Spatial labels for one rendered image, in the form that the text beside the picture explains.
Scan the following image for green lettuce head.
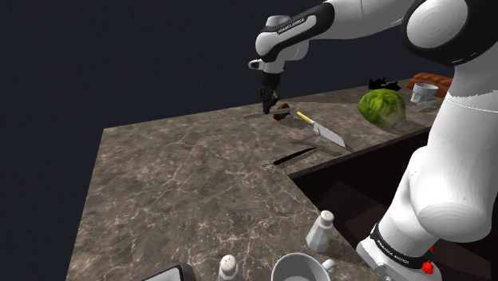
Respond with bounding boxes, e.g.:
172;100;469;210
357;88;407;129

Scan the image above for white salt shaker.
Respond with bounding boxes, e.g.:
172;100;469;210
305;209;336;254
218;254;243;281

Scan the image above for black slim utensil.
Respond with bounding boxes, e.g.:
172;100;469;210
262;146;318;175

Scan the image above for white cup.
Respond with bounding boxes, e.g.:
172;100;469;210
409;82;440;105

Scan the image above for black irregular object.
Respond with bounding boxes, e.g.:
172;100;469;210
367;77;402;93

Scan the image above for yellow-handled knife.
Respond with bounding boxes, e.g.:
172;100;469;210
295;110;347;149

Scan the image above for white mug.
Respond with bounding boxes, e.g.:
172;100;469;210
271;251;337;281

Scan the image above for brown lumpy food piece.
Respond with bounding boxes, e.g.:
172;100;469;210
273;102;292;121

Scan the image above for orange-brown bread loaf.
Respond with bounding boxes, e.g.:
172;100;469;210
405;72;455;99

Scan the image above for dark box with pale face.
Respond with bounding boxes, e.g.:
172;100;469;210
139;262;198;281

